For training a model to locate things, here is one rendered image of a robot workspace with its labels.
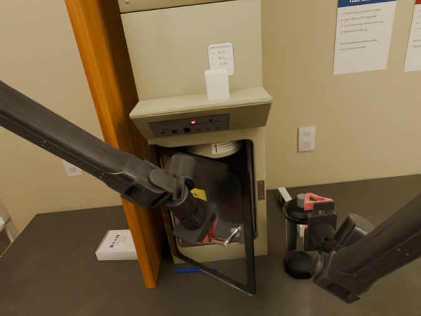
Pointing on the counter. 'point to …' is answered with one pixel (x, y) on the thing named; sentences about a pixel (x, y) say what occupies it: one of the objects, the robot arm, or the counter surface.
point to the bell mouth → (215, 148)
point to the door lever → (223, 238)
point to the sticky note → (198, 194)
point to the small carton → (217, 84)
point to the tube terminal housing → (246, 15)
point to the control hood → (205, 110)
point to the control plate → (222, 120)
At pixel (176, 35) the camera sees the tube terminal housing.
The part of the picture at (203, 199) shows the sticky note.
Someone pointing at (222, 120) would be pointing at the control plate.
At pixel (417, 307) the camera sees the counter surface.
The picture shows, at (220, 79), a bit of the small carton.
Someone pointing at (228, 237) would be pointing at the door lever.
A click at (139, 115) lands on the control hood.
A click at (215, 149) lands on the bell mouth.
